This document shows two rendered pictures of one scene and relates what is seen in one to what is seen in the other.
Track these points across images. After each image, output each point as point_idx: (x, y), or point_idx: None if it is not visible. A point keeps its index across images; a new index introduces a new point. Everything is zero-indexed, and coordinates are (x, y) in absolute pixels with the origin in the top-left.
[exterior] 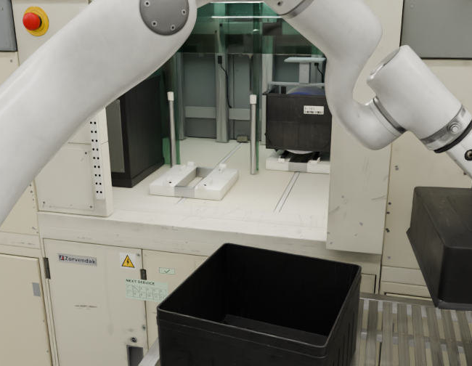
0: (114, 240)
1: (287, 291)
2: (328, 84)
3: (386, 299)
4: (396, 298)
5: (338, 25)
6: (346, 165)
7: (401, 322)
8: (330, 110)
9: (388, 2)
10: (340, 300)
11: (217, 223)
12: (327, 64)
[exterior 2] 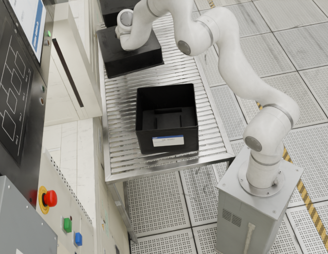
0: (99, 228)
1: (139, 120)
2: (146, 33)
3: (105, 111)
4: (102, 108)
5: None
6: (92, 81)
7: (120, 104)
8: (141, 44)
9: (69, 8)
10: (140, 104)
11: (84, 167)
12: (144, 27)
